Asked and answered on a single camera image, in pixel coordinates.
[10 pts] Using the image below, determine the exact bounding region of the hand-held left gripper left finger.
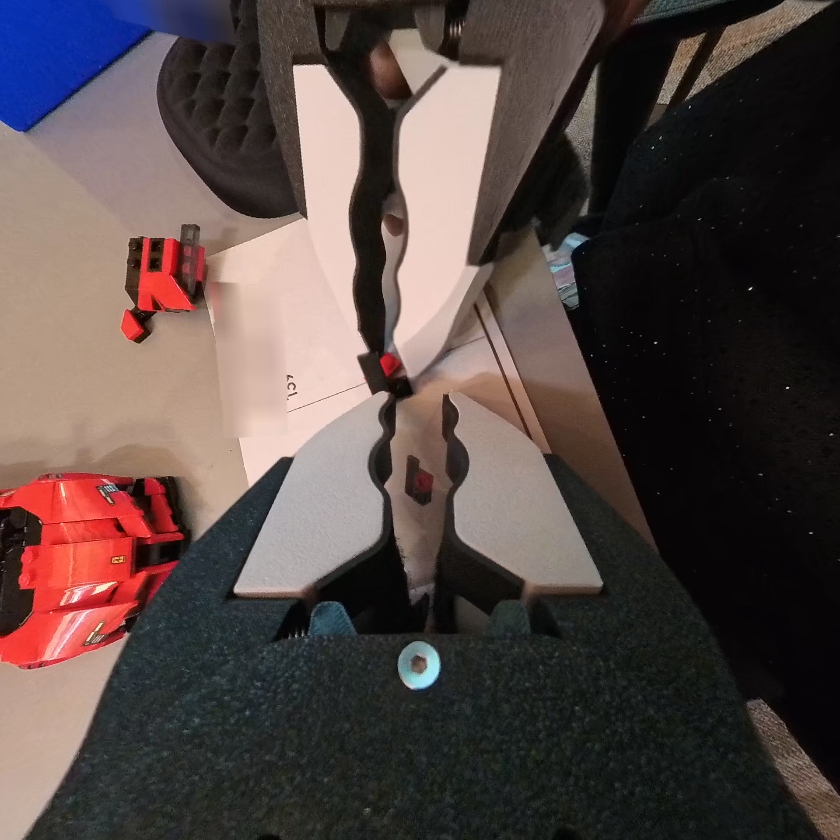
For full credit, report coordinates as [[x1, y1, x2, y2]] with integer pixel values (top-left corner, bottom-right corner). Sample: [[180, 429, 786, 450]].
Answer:
[[233, 394, 399, 607]]

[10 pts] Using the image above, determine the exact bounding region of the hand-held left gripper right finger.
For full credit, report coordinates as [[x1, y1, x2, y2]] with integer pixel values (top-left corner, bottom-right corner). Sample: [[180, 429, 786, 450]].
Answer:
[[440, 392, 607, 605]]

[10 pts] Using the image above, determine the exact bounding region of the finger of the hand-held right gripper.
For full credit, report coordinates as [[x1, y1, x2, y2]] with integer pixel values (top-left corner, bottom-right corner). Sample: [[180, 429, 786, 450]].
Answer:
[[388, 59, 504, 382], [292, 59, 396, 358]]

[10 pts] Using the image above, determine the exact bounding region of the black lego bar piece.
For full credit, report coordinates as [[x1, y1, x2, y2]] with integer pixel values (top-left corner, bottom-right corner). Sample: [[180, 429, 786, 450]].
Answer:
[[360, 348, 414, 399]]

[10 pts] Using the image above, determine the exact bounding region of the lego instruction booklet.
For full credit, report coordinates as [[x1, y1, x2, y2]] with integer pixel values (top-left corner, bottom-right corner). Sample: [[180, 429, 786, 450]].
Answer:
[[208, 243, 539, 454]]

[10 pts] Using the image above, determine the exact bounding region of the red black green lego assembly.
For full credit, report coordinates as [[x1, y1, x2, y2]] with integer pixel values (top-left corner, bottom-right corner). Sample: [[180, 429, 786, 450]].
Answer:
[[121, 226, 208, 345]]

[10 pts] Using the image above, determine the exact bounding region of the red lego car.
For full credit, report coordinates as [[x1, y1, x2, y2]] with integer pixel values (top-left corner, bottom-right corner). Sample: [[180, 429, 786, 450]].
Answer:
[[0, 473, 191, 670]]

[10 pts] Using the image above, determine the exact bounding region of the blue plastic bin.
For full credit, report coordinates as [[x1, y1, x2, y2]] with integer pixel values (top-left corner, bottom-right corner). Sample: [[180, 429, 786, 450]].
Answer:
[[0, 0, 152, 132]]

